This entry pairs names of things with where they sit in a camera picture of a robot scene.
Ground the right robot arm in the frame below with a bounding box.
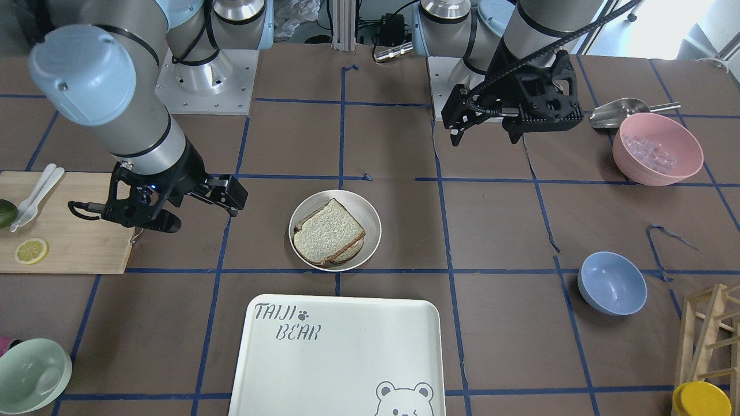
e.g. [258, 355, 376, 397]
[13, 1, 274, 233]

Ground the pink bowl with ice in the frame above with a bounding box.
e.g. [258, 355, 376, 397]
[612, 113, 705, 186]

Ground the yellow mug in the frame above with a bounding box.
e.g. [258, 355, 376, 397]
[672, 381, 732, 415]

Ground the cream bear serving tray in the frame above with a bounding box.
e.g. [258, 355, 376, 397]
[229, 294, 446, 415]

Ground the metal scoop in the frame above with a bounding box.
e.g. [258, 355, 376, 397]
[589, 98, 682, 129]

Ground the white plastic spoon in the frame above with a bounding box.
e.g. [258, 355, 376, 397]
[14, 166, 65, 229]

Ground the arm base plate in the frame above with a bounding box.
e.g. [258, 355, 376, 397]
[155, 50, 260, 116]
[427, 56, 484, 122]

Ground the cream round plate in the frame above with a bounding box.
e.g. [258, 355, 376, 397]
[287, 190, 383, 272]

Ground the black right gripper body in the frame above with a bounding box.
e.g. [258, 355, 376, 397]
[101, 142, 214, 227]

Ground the wooden cutting board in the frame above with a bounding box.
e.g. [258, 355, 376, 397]
[1, 172, 136, 274]

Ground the bread slice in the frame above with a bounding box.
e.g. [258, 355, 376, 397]
[328, 237, 365, 266]
[293, 199, 367, 266]

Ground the wooden mug rack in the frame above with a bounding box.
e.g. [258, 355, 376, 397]
[674, 284, 739, 415]

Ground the white plastic fork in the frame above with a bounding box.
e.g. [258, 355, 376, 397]
[10, 164, 57, 232]

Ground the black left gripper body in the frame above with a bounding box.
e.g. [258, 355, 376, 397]
[441, 40, 584, 136]

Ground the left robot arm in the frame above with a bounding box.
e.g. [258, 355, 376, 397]
[412, 1, 602, 146]

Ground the blue bowl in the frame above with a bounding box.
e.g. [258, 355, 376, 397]
[577, 252, 648, 316]

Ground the green avocado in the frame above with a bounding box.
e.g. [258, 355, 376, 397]
[0, 199, 19, 229]

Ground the lemon slice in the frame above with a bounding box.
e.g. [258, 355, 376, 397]
[15, 239, 49, 265]

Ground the pale green bowl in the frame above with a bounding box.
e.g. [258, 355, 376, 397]
[1, 338, 72, 414]

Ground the aluminium frame post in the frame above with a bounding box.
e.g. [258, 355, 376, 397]
[326, 1, 358, 53]

